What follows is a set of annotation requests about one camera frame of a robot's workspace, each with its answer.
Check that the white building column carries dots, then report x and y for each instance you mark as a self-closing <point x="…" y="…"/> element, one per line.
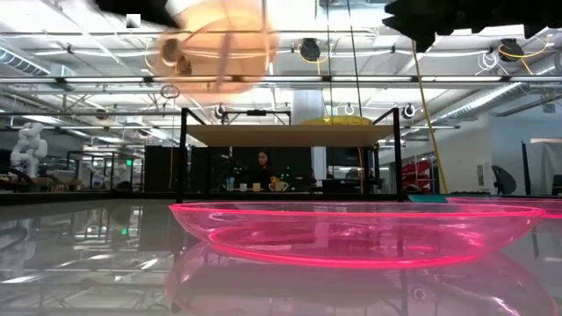
<point x="307" y="105"/>

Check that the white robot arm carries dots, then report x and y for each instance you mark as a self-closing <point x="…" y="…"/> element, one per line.
<point x="28" y="149"/>

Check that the translucent pink plate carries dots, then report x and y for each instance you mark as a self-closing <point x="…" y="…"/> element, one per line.
<point x="351" y="246"/>

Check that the dark office chair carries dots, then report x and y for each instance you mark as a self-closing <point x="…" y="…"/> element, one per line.
<point x="504" y="180"/>

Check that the black workstation frame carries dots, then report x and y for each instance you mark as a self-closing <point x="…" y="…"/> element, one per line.
<point x="105" y="153"/>

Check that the black cabinet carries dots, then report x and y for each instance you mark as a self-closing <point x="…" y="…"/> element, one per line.
<point x="160" y="169"/>

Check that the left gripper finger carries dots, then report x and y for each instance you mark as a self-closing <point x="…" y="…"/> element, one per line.
<point x="162" y="13"/>

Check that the person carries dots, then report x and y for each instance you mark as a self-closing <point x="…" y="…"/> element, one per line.
<point x="262" y="169"/>

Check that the silver ventilation duct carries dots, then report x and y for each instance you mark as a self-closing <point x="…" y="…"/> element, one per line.
<point x="474" y="107"/>

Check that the wooden shelf board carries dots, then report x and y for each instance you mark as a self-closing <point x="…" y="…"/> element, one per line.
<point x="290" y="136"/>

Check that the black metal shelf frame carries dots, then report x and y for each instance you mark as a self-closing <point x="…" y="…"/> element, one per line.
<point x="181" y="153"/>

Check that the black camera rig frame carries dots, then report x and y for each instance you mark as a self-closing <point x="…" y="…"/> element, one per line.
<point x="256" y="112"/>

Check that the small pale cup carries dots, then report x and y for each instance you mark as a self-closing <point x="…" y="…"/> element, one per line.
<point x="256" y="187"/>

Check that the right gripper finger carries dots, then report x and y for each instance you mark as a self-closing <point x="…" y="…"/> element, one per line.
<point x="423" y="41"/>
<point x="417" y="17"/>

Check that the translucent magenta plate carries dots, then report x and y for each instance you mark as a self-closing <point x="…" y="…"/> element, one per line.
<point x="554" y="206"/>

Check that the dark upright panel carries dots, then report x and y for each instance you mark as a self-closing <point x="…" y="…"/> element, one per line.
<point x="525" y="169"/>

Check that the long ceiling light strip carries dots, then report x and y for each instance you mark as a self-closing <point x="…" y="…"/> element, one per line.
<point x="373" y="79"/>

